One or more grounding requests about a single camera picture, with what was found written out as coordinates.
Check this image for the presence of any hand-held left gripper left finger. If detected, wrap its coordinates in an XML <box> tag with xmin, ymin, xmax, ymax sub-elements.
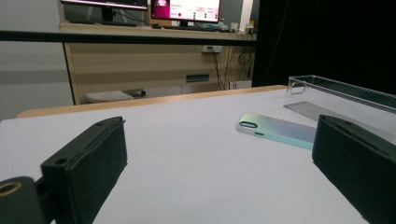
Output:
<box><xmin>40</xmin><ymin>116</ymin><xmax>129</xmax><ymax>224</ymax></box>

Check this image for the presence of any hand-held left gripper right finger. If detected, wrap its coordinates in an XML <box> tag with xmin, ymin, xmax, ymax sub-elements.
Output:
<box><xmin>312</xmin><ymin>114</ymin><xmax>396</xmax><ymax>224</ymax></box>

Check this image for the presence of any iridescent smartphone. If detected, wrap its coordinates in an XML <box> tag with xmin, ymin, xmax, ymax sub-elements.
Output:
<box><xmin>235</xmin><ymin>112</ymin><xmax>318</xmax><ymax>151</ymax></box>

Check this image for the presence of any white round device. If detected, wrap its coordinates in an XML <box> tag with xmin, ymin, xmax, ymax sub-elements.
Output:
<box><xmin>82</xmin><ymin>90</ymin><xmax>135</xmax><ymax>105</ymax></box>

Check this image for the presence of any beige wooden desk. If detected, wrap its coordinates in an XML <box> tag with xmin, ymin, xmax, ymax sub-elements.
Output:
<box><xmin>59</xmin><ymin>21</ymin><xmax>258</xmax><ymax>105</ymax></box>

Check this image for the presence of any black curtain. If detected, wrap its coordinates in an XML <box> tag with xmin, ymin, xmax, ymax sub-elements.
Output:
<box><xmin>251</xmin><ymin>0</ymin><xmax>396</xmax><ymax>96</ymax></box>

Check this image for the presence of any dark computer monitor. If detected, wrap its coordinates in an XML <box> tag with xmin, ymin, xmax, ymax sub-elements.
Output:
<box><xmin>60</xmin><ymin>0</ymin><xmax>149</xmax><ymax>23</ymax></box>

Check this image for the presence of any white power socket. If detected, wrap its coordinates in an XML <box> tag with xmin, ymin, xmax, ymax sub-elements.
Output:
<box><xmin>201</xmin><ymin>45</ymin><xmax>224</xmax><ymax>53</ymax></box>

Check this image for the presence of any black keyboard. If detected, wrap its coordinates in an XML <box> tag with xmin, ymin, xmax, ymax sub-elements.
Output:
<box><xmin>162</xmin><ymin>24</ymin><xmax>219</xmax><ymax>33</ymax></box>

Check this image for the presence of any white pillar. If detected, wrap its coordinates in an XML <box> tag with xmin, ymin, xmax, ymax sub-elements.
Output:
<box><xmin>238</xmin><ymin>0</ymin><xmax>255</xmax><ymax>33</ymax></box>

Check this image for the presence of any computer monitor with pink screen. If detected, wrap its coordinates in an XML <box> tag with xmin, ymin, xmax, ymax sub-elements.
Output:
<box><xmin>150</xmin><ymin>0</ymin><xmax>221</xmax><ymax>28</ymax></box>

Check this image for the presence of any black metal rail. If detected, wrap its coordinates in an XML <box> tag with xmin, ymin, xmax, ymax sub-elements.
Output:
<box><xmin>0</xmin><ymin>30</ymin><xmax>258</xmax><ymax>48</ymax></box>

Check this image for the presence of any coiled black cable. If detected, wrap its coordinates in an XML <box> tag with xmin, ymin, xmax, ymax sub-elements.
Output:
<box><xmin>237</xmin><ymin>51</ymin><xmax>254</xmax><ymax>78</ymax></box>

